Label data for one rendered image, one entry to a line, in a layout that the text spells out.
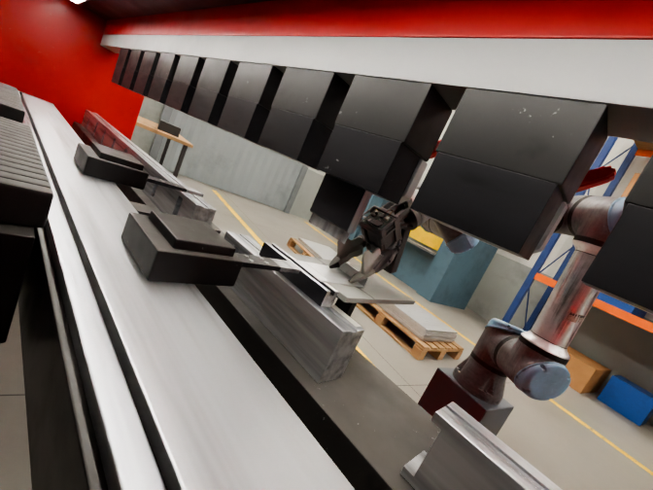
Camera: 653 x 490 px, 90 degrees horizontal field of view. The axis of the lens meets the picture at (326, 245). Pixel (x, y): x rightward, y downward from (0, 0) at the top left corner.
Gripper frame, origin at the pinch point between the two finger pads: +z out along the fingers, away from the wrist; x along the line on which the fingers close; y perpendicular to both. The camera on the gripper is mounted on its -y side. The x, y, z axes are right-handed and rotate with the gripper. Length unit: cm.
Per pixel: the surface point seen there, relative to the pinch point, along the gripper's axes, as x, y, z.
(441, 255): -225, -401, -321
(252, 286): -8.5, 4.6, 16.1
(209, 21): -71, 42, -21
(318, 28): -18.9, 38.3, -20.8
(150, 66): -111, 33, -7
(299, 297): 4.0, 7.4, 11.7
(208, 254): 5.7, 25.8, 20.1
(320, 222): -1.7, 13.5, 0.6
